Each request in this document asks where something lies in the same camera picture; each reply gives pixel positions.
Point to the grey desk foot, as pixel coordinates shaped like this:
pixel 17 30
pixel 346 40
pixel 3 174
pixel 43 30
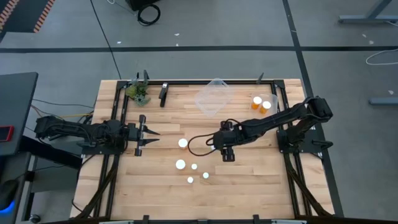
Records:
pixel 384 101

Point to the black floor box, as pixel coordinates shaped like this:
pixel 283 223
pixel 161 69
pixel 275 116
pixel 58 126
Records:
pixel 140 3

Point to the red phone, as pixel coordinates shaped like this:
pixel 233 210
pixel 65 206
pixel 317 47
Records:
pixel 6 133

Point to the grey desk leg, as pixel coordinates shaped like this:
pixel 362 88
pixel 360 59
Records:
pixel 367 19

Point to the black computer mouse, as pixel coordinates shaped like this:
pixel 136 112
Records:
pixel 7 193

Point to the artificial green plant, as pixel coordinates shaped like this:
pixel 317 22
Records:
pixel 138 93

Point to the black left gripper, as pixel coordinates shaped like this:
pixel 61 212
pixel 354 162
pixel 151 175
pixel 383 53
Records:
pixel 141 135

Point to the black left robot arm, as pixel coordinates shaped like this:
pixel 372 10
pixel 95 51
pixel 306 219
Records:
pixel 71 129

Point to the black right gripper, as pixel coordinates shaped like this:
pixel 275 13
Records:
pixel 225 140

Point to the hazard striped floor mat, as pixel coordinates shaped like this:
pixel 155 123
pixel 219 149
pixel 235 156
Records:
pixel 25 15

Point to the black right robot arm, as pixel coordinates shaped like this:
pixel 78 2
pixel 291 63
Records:
pixel 273 119

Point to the black side desk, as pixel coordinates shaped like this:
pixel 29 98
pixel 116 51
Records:
pixel 15 109

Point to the caster wheel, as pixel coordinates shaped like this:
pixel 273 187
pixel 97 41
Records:
pixel 35 218

